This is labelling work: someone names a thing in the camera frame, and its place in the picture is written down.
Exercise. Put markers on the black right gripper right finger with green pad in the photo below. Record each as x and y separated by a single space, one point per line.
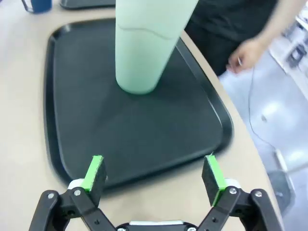
233 207

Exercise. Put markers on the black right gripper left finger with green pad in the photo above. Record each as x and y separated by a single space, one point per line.
74 207

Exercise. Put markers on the person's left forearm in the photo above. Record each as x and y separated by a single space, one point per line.
276 21

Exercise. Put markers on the person's left hand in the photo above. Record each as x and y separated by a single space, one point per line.
247 55

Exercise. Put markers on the grey metal floor box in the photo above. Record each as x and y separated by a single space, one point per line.
282 190

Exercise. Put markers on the large black plastic tray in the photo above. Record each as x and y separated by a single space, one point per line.
134 125

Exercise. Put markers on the white equipment shelf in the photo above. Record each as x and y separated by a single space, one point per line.
293 45

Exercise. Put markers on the person's black shirt torso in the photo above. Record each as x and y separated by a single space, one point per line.
221 24

